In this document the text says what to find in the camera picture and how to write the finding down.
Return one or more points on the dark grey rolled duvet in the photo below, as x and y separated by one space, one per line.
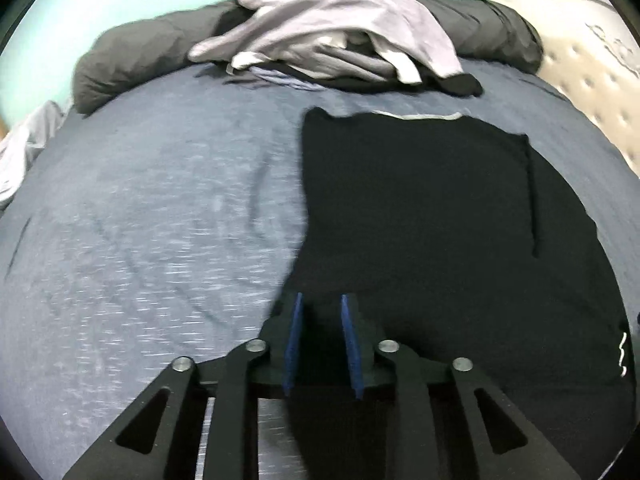
130 55

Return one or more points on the lavender grey shirt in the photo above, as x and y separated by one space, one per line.
350 10

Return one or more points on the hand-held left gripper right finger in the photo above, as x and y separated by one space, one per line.
351 350

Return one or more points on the black sweater with white collar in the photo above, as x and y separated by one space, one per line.
425 210

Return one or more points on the grey garment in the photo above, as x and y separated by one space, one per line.
340 60

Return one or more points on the blue striped cloth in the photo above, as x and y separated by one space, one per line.
285 78

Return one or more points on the cream tufted headboard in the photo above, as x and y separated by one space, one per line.
590 75

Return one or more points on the bed with blue sheet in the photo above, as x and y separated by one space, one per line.
150 235

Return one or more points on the white garment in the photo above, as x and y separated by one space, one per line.
407 70

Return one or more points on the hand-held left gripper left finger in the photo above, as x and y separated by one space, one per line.
294 345

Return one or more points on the light grey crumpled cloth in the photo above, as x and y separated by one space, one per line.
25 150

